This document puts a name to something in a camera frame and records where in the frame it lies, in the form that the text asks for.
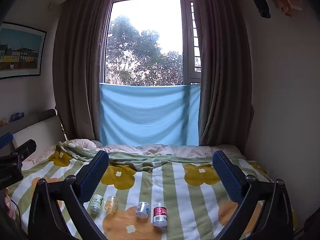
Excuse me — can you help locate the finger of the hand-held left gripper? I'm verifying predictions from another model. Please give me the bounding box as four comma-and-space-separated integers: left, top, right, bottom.
0, 132, 14, 149
7, 139, 37, 161

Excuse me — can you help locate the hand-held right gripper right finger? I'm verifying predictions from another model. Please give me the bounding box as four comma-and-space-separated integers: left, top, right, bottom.
212, 151, 294, 240

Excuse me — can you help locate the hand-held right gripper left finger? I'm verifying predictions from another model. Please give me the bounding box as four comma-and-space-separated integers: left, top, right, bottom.
27, 150, 110, 240

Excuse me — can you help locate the bed headboard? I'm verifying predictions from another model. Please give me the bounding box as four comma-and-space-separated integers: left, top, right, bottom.
0, 109, 68, 155

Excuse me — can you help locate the green label white bottle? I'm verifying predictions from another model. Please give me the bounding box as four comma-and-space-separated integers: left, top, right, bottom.
87, 194, 105, 215

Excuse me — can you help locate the pink cloth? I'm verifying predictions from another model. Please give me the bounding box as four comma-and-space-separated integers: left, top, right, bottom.
4, 195, 16, 218

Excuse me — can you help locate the small amber bottle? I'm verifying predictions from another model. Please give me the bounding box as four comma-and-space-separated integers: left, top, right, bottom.
104, 196, 118, 213

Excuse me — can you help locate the small blue white bottle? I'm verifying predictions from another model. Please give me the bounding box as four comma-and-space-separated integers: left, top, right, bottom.
135, 201, 150, 218

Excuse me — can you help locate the flower print striped blanket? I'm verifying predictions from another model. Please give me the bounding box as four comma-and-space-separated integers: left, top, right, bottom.
5, 141, 299, 240

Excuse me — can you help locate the pale pink quilt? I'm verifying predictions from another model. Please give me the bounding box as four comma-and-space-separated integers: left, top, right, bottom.
22, 139, 242, 166

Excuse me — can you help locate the red label clear bottle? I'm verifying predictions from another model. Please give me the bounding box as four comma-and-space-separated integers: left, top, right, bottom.
152, 202, 168, 227

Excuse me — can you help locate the light blue cloth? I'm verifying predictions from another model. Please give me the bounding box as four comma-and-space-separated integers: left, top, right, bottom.
100, 83, 201, 147

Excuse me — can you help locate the brown curtain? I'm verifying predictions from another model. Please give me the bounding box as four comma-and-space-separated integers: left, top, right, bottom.
52, 0, 115, 146
194, 0, 255, 147

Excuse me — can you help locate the window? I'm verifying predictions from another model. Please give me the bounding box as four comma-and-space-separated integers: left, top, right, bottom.
101, 0, 203, 87

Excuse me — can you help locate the black cable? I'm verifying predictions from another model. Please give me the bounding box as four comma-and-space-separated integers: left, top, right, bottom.
4, 189, 22, 222

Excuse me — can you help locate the framed wall picture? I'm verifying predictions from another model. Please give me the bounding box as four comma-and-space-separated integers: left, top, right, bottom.
0, 22, 47, 80

